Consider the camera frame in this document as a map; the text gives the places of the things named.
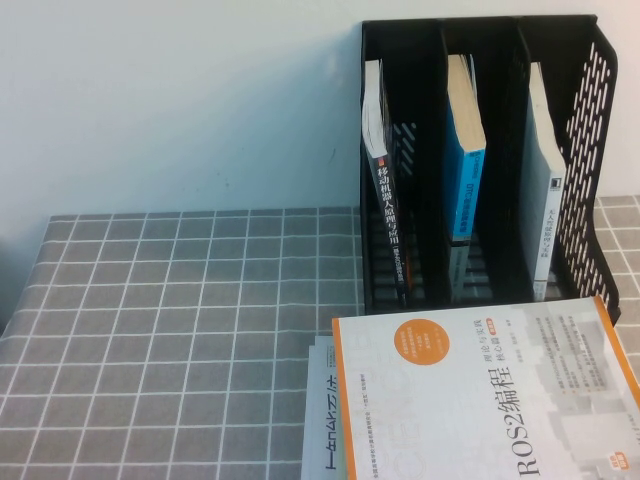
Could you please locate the white self-driving book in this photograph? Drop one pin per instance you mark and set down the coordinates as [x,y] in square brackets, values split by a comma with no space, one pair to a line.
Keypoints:
[545,225]

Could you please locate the black spine book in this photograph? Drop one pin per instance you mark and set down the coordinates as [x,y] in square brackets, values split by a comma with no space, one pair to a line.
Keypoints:
[387,200]

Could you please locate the blue cover book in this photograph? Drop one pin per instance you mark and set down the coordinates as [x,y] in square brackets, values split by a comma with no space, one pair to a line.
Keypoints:
[465,200]

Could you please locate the white book black characters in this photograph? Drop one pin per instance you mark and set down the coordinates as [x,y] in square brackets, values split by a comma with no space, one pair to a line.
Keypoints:
[320,425]

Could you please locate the white orange-edged ROS2 book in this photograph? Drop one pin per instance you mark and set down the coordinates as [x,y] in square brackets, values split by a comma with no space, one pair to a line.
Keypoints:
[450,400]

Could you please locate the pale green cover book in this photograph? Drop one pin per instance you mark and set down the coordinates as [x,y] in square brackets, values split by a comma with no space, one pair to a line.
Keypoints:
[344,467]

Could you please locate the black plastic book stand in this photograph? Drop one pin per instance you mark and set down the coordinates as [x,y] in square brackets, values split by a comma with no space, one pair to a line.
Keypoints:
[505,100]

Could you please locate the grey checkered tablecloth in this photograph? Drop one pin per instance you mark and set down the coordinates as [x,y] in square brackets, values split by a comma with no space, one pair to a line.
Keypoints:
[150,325]

